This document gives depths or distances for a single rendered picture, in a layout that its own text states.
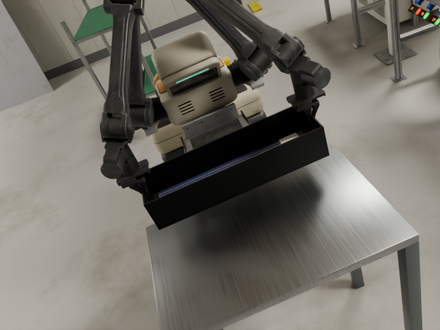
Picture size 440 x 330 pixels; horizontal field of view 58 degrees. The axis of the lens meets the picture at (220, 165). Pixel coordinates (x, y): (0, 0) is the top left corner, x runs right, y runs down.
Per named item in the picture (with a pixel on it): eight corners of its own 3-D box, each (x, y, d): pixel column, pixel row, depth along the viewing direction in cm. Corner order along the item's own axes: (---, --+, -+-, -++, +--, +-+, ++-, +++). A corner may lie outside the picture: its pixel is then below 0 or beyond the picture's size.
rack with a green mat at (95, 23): (128, 141, 355) (59, 23, 290) (132, 95, 428) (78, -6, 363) (175, 123, 351) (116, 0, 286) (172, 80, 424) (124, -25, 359)
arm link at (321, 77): (290, 35, 110) (270, 58, 110) (319, 40, 101) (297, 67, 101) (310, 63, 118) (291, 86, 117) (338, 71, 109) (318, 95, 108)
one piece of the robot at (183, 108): (192, 183, 197) (139, 83, 154) (262, 152, 197) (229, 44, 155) (205, 221, 178) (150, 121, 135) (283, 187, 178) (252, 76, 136)
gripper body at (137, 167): (151, 174, 117) (140, 154, 113) (119, 188, 117) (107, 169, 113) (148, 162, 122) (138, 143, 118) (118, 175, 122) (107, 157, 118)
